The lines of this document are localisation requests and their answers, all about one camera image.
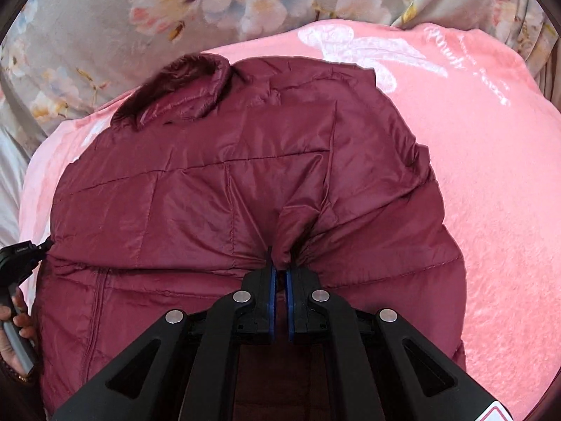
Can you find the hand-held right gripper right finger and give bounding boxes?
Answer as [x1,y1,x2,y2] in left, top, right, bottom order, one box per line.
[286,268,502,421]

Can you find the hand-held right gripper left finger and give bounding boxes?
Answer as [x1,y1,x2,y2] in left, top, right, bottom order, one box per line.
[52,265,278,421]

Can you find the maroon puffer jacket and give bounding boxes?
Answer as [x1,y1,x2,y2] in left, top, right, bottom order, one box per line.
[37,53,467,421]

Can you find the person's left hand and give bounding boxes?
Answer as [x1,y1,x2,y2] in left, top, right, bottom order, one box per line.
[0,293,36,378]

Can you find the white bed sheet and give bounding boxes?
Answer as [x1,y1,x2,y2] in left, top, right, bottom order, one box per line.
[0,132,31,246]

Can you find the grey floral quilt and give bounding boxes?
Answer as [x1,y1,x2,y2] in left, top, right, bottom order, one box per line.
[0,0,561,159]

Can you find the pink printed blanket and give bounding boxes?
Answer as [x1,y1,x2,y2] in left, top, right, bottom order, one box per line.
[18,20,561,421]

